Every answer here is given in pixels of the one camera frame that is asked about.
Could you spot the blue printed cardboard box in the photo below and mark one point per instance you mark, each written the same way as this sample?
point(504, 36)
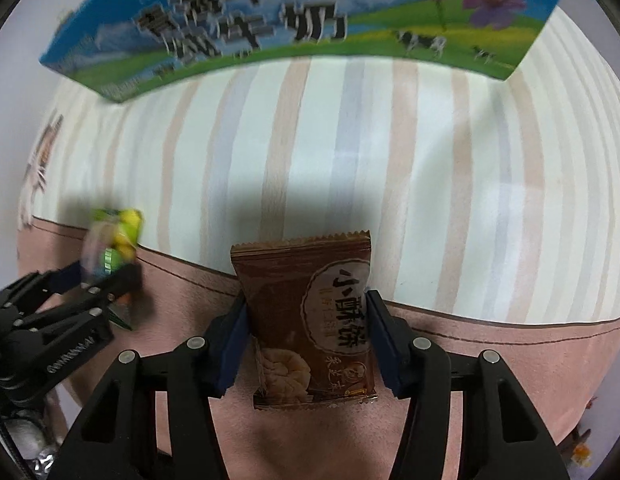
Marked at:
point(270, 20)

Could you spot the brown snack packet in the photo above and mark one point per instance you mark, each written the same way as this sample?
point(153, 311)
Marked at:
point(290, 290)

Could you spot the green yellow snack packet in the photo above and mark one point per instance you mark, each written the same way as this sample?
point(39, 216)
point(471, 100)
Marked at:
point(117, 240)

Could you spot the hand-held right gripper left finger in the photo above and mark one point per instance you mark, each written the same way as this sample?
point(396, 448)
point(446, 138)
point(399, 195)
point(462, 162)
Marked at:
point(235, 350)

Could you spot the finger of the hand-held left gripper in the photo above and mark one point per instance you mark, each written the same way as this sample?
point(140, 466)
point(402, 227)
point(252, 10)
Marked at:
point(65, 275)
point(122, 280)

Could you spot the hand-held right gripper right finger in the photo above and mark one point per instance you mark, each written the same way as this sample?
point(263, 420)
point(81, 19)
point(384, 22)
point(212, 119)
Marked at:
point(384, 345)

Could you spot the striped bed cover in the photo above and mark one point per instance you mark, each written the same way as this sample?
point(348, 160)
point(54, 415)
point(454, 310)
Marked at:
point(389, 185)

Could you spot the silver foil packet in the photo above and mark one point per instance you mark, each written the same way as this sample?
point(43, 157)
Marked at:
point(27, 437)

